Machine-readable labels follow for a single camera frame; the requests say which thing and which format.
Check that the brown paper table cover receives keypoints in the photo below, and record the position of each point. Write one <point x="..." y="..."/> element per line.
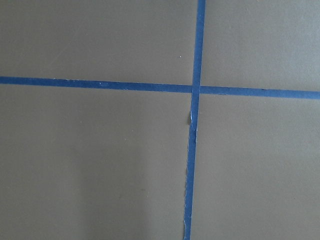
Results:
<point x="107" y="164"/>

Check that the blue tape strip crosswise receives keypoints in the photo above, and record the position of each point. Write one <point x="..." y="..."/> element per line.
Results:
<point x="157" y="87"/>

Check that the blue tape strip lengthwise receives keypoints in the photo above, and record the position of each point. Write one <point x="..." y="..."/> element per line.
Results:
<point x="194" y="113"/>

